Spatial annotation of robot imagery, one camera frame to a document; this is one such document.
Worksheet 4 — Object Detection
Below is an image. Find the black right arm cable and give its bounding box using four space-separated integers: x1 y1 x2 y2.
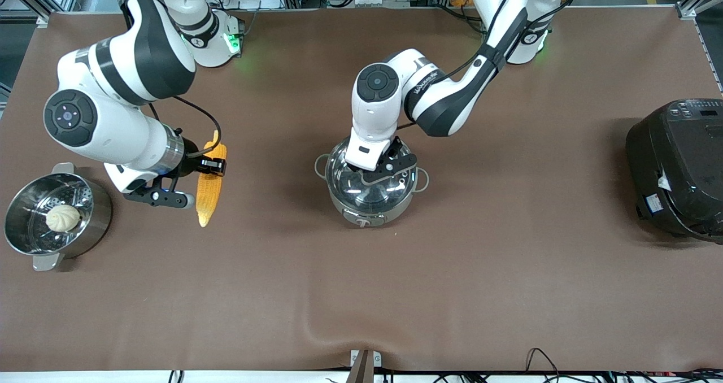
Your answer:
148 94 223 159

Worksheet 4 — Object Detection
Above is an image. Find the silver steel steamer pot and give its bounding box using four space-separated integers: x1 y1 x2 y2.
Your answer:
3 162 114 272

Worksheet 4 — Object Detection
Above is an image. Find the grey electric cooking pot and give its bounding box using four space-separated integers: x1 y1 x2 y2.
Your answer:
315 137 430 228

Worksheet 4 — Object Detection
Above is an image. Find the round glass pot lid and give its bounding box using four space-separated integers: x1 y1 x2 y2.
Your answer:
326 137 417 213

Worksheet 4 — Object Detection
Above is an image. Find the grey metal bracket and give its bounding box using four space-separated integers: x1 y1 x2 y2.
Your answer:
346 349 382 383

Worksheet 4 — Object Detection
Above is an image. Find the brown table mat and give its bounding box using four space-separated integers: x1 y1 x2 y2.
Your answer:
0 7 723 372

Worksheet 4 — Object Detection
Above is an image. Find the white steamed bun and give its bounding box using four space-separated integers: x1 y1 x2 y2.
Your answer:
45 204 81 233

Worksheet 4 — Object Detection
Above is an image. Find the black rice cooker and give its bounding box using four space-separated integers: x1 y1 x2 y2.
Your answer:
625 98 723 244

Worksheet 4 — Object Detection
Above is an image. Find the looped black cable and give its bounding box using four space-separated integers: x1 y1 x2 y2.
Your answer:
525 347 561 373

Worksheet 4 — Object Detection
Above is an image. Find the yellow corn cob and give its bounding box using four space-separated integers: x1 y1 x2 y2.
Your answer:
196 130 228 228

